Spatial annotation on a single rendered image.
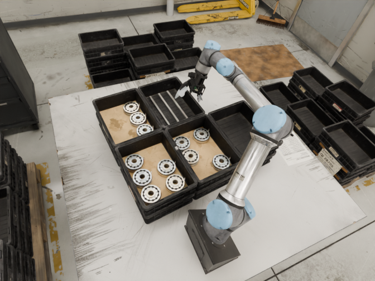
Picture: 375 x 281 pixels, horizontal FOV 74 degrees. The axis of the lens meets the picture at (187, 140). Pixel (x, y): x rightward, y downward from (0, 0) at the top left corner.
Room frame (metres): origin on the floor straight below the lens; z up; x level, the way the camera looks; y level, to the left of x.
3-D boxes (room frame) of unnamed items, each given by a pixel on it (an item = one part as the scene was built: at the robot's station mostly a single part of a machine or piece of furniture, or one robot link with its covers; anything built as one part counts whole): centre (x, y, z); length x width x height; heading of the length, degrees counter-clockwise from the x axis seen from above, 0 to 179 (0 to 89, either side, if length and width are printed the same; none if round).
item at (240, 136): (1.04, -0.33, 0.87); 0.40 x 0.30 x 0.11; 37
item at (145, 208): (0.68, 0.15, 0.92); 0.40 x 0.30 x 0.02; 37
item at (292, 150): (1.15, -0.71, 0.70); 0.33 x 0.23 x 0.01; 31
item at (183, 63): (2.32, 0.13, 0.31); 0.40 x 0.30 x 0.34; 121
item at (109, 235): (0.96, -0.03, 0.35); 1.60 x 1.60 x 0.70; 31
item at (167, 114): (1.18, 0.15, 0.87); 0.40 x 0.30 x 0.11; 37
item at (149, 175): (0.64, 0.21, 0.86); 0.10 x 0.10 x 0.01
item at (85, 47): (2.26, 1.02, 0.37); 0.40 x 0.30 x 0.45; 121
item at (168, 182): (0.63, 0.03, 0.86); 0.10 x 0.10 x 0.01
